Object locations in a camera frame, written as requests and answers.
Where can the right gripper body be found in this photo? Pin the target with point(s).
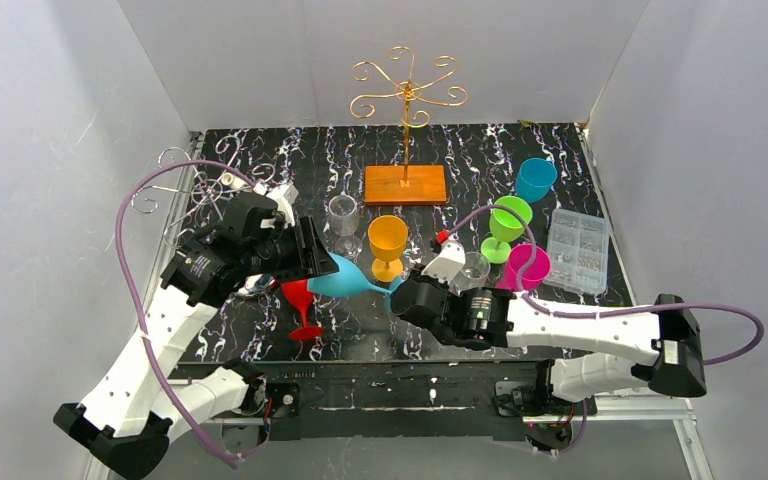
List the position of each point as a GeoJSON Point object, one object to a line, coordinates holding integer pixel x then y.
{"type": "Point", "coordinates": [408, 299]}

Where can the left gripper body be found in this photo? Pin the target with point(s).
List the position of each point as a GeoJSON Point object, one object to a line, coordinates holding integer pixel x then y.
{"type": "Point", "coordinates": [317, 245]}

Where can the red wine glass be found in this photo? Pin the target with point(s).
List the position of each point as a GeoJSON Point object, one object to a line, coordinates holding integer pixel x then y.
{"type": "Point", "coordinates": [298, 295]}

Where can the teal wine glass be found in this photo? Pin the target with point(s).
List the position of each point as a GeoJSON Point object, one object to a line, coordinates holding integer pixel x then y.
{"type": "Point", "coordinates": [349, 281]}

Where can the clear ribbed wine glass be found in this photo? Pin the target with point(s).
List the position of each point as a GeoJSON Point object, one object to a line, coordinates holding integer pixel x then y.
{"type": "Point", "coordinates": [473, 274]}

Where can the silver wire glass rack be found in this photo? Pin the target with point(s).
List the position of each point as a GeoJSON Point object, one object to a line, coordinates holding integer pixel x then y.
{"type": "Point", "coordinates": [192, 192]}

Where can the orange yellow wine glass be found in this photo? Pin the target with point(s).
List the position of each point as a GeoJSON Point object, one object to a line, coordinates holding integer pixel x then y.
{"type": "Point", "coordinates": [387, 237]}

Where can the green wine glass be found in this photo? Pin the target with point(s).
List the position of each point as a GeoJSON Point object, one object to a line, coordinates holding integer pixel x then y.
{"type": "Point", "coordinates": [505, 228]}

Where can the pink wine glass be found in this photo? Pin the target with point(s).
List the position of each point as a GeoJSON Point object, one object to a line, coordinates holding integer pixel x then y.
{"type": "Point", "coordinates": [525, 269]}

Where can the blue wine glass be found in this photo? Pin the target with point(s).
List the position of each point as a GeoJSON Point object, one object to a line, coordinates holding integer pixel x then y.
{"type": "Point", "coordinates": [535, 178]}

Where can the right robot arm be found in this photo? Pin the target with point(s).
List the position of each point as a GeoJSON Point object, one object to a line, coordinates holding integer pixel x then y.
{"type": "Point", "coordinates": [654, 346]}

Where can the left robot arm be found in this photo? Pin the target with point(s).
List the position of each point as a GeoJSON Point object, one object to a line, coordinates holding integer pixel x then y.
{"type": "Point", "coordinates": [131, 417]}

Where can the clear plastic screw box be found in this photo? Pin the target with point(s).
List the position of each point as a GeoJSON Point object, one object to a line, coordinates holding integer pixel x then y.
{"type": "Point", "coordinates": [577, 246]}

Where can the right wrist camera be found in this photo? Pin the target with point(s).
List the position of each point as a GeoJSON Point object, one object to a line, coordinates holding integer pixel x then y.
{"type": "Point", "coordinates": [449, 260]}

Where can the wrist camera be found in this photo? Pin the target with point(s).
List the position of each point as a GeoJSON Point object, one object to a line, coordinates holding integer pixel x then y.
{"type": "Point", "coordinates": [449, 260]}
{"type": "Point", "coordinates": [284, 195]}

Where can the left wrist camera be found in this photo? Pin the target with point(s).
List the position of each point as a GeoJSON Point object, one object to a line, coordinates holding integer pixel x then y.
{"type": "Point", "coordinates": [284, 195]}

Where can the gold wire glass rack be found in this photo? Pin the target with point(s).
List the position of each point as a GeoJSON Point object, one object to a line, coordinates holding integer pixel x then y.
{"type": "Point", "coordinates": [407, 183]}

